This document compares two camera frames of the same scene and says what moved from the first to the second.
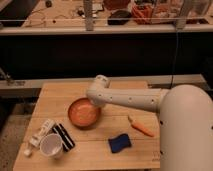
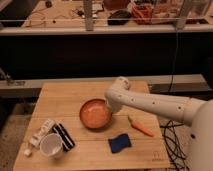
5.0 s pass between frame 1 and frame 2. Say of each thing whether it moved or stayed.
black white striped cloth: stayed
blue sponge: stayed
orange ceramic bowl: moved
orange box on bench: stayed
